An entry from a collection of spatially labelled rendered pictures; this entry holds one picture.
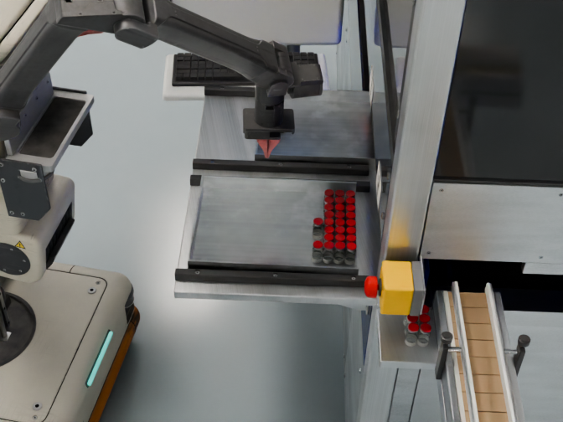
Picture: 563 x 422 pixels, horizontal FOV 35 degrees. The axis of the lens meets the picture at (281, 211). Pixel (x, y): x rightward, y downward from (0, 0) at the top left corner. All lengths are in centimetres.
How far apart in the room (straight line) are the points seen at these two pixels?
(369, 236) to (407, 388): 35
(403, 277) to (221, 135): 70
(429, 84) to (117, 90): 253
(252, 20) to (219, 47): 102
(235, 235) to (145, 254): 123
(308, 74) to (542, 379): 82
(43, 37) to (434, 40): 59
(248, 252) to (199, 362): 97
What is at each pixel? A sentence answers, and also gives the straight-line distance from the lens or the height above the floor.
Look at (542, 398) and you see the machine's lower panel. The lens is 206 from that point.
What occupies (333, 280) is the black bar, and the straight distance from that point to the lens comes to 177.
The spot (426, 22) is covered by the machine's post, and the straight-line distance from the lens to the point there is 135.
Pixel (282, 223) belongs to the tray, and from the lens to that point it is 189.
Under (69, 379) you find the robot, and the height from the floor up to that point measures 28.
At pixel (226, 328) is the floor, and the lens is 284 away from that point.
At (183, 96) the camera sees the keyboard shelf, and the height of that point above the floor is 80.
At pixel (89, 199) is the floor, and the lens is 330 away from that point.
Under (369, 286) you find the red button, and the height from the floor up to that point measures 101.
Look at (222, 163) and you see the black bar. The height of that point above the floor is 90.
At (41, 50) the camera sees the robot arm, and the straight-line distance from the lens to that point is 145.
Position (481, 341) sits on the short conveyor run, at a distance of 167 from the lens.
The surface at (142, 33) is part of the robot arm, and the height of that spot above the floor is 148.
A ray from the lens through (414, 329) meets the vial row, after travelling 167.
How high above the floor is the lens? 220
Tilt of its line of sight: 43 degrees down
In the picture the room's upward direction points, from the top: 2 degrees clockwise
